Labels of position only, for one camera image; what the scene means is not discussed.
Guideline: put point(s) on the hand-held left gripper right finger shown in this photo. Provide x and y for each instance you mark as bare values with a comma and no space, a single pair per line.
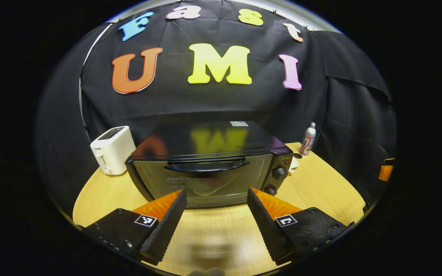
265,226

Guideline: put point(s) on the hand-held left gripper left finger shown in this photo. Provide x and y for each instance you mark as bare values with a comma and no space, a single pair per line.
167,226

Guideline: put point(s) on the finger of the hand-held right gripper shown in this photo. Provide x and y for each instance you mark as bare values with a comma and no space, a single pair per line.
385,172

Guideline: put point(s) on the black electric oven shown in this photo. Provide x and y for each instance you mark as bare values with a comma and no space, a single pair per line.
205,142

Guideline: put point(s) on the white divided bean tray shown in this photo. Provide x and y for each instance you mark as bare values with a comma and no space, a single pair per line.
294,164

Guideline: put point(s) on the white red spray can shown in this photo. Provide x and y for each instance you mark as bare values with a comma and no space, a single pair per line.
308,142

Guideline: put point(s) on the white toaster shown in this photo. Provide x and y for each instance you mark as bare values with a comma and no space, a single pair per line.
113,151

